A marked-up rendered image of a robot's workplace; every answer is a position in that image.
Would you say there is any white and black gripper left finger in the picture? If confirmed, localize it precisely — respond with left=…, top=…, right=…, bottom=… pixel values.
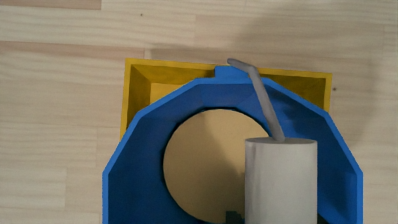
left=226, top=211, right=244, bottom=224

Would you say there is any blue bucket with white handle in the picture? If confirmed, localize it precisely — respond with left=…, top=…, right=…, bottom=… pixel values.
left=102, top=58, right=363, bottom=224

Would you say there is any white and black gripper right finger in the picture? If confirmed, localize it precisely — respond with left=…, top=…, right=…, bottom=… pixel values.
left=317, top=213, right=329, bottom=224

